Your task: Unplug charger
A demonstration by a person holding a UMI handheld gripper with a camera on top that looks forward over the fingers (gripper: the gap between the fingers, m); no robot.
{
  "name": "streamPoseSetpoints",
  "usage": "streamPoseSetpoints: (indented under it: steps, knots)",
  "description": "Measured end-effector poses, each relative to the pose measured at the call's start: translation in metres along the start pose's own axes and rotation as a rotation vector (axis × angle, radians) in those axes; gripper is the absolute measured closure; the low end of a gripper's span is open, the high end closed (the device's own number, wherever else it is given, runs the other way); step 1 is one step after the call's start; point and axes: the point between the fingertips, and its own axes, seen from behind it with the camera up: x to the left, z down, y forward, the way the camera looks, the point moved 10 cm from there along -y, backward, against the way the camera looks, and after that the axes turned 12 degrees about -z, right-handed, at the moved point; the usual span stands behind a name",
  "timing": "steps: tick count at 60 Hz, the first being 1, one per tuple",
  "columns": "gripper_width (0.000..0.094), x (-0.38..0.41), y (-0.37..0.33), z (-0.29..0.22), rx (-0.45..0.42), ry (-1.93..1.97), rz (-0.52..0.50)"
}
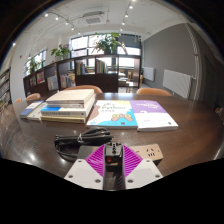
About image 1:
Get white wall radiator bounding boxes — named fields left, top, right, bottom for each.
left=142, top=66, right=156, bottom=82
left=162, top=69, right=193, bottom=100

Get ceiling track spotlights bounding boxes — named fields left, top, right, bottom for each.
left=44, top=2, right=135, bottom=35

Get plain white book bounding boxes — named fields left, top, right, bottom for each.
left=26, top=101, right=49, bottom=122

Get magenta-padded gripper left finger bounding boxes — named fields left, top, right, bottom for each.
left=63, top=143, right=108, bottom=191

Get potted green plant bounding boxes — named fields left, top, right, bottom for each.
left=26, top=56, right=43, bottom=75
left=50, top=44, right=72, bottom=61
left=92, top=32, right=123, bottom=56

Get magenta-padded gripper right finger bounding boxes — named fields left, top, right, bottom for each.
left=122, top=143, right=164, bottom=190

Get coiled black cable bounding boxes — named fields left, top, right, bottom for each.
left=53, top=126, right=115, bottom=160

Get thin yellowish book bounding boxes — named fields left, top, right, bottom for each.
left=40, top=113, right=89, bottom=125

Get dark wooden open shelf unit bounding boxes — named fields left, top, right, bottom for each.
left=22, top=53, right=143, bottom=98

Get colourful light blue book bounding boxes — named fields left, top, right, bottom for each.
left=86, top=99, right=139, bottom=130

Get ceiling air conditioner unit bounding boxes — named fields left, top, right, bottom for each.
left=81, top=11, right=106, bottom=26

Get white book with blue stripe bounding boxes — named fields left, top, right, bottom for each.
left=39, top=99, right=97, bottom=118

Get blue cover book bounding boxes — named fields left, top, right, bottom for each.
left=18, top=100, right=45, bottom=120

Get tall wall bookshelf unit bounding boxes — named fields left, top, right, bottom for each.
left=0, top=68, right=13, bottom=113

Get small black charger block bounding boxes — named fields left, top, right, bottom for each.
left=102, top=141, right=126, bottom=192

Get purple and white book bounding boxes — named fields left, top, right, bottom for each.
left=129, top=99, right=180, bottom=133

